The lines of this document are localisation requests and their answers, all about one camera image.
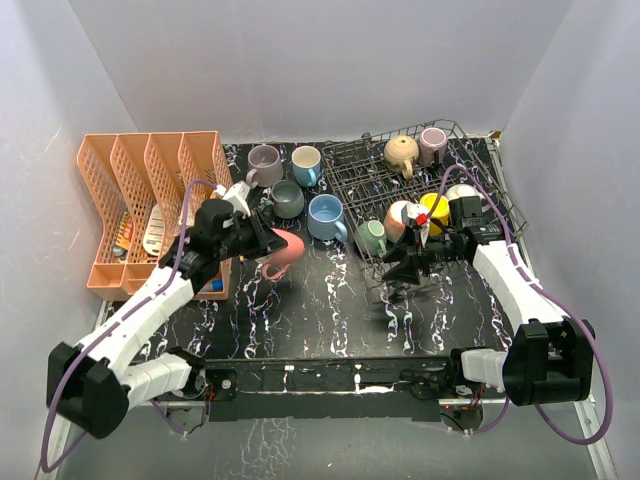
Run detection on grey wire dish rack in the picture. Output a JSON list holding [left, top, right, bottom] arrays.
[[323, 120, 527, 286]]

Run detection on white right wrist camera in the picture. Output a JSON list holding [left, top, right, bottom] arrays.
[[404, 202, 432, 246]]

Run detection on orange plastic file organizer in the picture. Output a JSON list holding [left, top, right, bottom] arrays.
[[77, 131, 232, 301]]

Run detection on grey mug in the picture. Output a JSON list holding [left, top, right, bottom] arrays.
[[263, 180, 305, 220]]

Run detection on blue mug white interior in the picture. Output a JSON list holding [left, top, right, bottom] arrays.
[[291, 145, 321, 188]]

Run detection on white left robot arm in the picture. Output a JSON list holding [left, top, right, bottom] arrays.
[[46, 199, 304, 439]]

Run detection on yellow mug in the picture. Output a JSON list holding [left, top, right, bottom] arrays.
[[419, 192, 450, 237]]

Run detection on papers in organizer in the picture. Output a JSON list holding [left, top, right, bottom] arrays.
[[112, 192, 226, 264]]

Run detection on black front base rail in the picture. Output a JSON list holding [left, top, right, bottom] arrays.
[[149, 357, 521, 424]]

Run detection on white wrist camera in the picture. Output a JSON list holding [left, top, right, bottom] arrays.
[[404, 202, 432, 246], [213, 181, 251, 216]]

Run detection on pink mug white interior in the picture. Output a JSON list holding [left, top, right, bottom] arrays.
[[258, 229, 305, 281]]

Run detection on green teal mug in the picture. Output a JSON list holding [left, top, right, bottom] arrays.
[[355, 220, 387, 258]]

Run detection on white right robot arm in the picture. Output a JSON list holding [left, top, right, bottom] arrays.
[[383, 196, 593, 406]]

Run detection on peach pink mug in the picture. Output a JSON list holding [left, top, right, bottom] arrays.
[[383, 200, 415, 243]]

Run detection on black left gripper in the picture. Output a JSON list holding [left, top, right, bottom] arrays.
[[215, 208, 288, 261]]

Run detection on light blue ribbed mug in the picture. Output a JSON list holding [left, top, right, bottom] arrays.
[[307, 194, 348, 242]]

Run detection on lavender textured mug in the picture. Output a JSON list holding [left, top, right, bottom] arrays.
[[418, 127, 448, 168]]

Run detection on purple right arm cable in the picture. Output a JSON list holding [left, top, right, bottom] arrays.
[[429, 164, 614, 446]]

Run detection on tan glazed round mug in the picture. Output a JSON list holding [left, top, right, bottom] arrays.
[[384, 135, 419, 179]]

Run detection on white speckled ceramic mug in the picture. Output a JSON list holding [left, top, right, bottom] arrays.
[[444, 184, 490, 212]]

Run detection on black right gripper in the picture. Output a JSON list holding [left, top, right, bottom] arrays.
[[382, 226, 456, 284]]

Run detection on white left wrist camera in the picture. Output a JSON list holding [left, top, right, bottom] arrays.
[[213, 181, 251, 216]]

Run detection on lilac mug at back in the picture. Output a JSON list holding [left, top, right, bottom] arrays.
[[245, 145, 284, 188]]

